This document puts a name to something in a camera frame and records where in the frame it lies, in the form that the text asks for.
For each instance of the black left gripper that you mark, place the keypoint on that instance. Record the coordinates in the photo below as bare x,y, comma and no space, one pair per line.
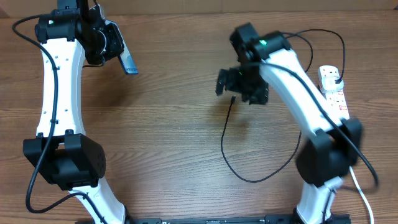
117,47

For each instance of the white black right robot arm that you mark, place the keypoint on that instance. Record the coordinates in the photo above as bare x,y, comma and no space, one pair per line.
332,141

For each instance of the white power strip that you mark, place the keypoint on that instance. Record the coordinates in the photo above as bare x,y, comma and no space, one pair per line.
336,99

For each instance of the white charger plug adapter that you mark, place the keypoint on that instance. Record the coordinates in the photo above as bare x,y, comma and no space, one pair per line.
329,85

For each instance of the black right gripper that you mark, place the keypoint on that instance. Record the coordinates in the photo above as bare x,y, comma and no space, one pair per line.
259,96

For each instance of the blue Galaxy smartphone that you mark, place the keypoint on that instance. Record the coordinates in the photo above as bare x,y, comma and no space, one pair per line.
127,61

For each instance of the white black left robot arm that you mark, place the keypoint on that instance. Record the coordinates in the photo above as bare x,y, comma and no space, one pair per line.
72,37

